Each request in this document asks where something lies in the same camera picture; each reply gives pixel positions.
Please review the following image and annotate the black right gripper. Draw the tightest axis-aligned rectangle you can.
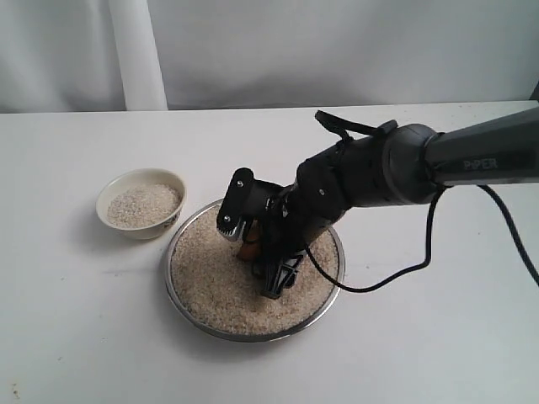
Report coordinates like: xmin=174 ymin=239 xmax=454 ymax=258
xmin=216 ymin=167 xmax=312 ymax=300

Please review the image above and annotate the brown wooden cup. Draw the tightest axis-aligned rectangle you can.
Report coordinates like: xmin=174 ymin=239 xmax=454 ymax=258
xmin=237 ymin=221 xmax=261 ymax=262

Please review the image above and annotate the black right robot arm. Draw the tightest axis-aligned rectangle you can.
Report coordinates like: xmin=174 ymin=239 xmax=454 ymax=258
xmin=216 ymin=109 xmax=538 ymax=299

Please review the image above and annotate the rice in steel tray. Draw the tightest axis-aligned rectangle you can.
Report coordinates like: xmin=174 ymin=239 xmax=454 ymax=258
xmin=168 ymin=205 xmax=340 ymax=337

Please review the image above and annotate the rice in cream bowl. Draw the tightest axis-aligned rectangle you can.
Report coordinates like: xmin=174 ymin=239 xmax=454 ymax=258
xmin=107 ymin=183 xmax=182 ymax=229

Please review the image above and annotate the cream ceramic bowl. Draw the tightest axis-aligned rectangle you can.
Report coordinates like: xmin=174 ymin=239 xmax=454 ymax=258
xmin=95 ymin=168 xmax=187 ymax=241

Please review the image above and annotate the round steel tray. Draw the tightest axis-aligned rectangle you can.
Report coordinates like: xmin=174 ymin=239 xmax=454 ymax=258
xmin=163 ymin=199 xmax=347 ymax=343

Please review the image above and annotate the white backdrop curtain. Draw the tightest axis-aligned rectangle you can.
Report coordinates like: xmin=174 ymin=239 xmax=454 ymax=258
xmin=1 ymin=1 xmax=538 ymax=113

